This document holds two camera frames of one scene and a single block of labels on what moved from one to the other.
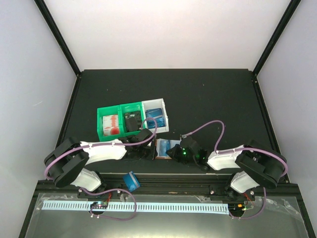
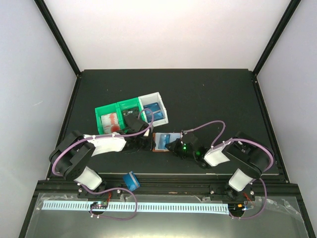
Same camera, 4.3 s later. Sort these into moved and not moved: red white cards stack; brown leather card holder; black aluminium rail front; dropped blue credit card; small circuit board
Moved: brown leather card holder
Not moved: black aluminium rail front; red white cards stack; dropped blue credit card; small circuit board
